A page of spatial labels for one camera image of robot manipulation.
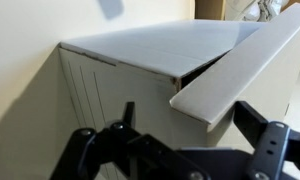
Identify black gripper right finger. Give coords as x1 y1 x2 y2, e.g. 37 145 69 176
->
233 101 300 180

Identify white cardboard box lid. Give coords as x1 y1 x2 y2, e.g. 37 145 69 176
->
60 3 300 133

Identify white cardboard box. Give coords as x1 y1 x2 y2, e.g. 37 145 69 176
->
58 13 300 180

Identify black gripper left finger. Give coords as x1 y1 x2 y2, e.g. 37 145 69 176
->
49 102 204 180

